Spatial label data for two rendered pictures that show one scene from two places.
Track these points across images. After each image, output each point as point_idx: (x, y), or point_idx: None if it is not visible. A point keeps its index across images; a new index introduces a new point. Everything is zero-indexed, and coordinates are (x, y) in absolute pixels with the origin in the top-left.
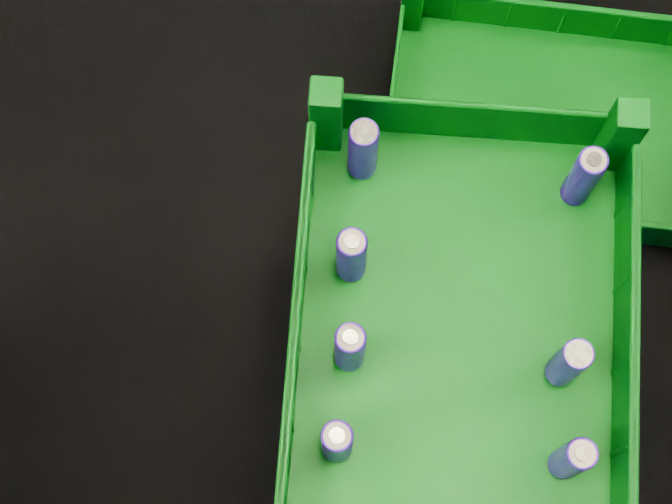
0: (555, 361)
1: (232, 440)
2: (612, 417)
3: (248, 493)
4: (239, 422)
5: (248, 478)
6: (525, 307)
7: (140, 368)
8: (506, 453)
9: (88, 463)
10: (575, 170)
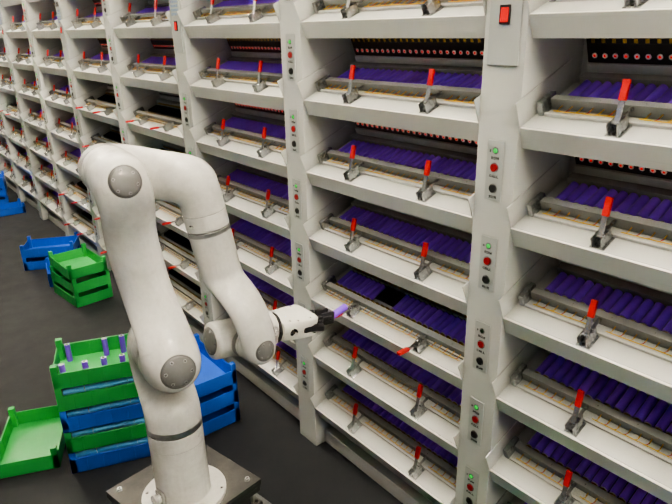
0: (105, 345)
1: (128, 473)
2: (114, 348)
3: (142, 466)
4: (123, 473)
5: (138, 467)
6: (94, 360)
7: None
8: None
9: None
10: (68, 348)
